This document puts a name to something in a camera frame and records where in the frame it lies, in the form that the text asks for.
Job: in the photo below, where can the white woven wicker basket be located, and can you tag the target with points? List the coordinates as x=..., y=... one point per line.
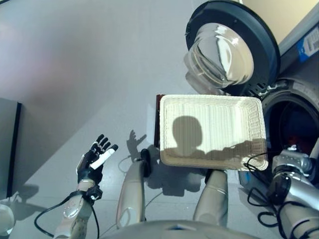
x=219, y=112

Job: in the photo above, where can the white rounded device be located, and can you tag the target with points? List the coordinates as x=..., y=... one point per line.
x=6, y=219

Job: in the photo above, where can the silver robot torso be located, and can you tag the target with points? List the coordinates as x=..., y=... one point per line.
x=179, y=230

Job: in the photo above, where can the silver robot leg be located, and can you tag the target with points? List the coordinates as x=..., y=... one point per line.
x=213, y=196
x=133, y=189

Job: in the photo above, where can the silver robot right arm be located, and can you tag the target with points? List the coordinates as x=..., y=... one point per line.
x=294, y=189

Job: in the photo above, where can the small blue white sticker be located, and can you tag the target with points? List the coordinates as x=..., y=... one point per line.
x=309, y=44

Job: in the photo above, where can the dark brown wooden stool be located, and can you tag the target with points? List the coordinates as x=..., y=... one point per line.
x=157, y=124

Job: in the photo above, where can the grey front-load washing machine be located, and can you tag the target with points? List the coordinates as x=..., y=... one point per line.
x=274, y=104

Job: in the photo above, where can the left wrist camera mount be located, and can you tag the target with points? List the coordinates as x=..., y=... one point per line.
x=95, y=193

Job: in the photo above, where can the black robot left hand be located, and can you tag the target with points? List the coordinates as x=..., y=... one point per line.
x=91, y=166

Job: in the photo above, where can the flat panel with dark edge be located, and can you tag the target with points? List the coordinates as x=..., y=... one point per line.
x=8, y=149

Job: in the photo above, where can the silver robot left leg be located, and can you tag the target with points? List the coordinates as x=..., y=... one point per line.
x=133, y=189

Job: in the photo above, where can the white sink cabinet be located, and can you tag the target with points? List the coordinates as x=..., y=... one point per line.
x=279, y=15

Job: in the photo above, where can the silver robot right leg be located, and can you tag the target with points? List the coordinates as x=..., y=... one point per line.
x=213, y=196

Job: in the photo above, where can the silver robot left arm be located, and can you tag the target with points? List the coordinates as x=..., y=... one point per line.
x=74, y=214

